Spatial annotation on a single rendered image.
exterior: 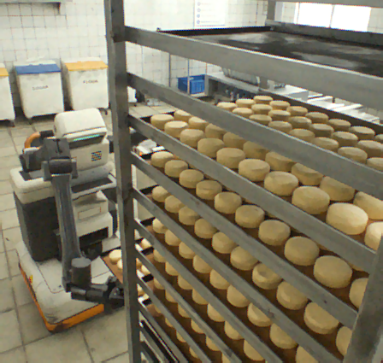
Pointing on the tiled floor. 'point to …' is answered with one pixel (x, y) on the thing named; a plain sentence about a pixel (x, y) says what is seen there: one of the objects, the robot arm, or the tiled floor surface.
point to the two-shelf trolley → (188, 79)
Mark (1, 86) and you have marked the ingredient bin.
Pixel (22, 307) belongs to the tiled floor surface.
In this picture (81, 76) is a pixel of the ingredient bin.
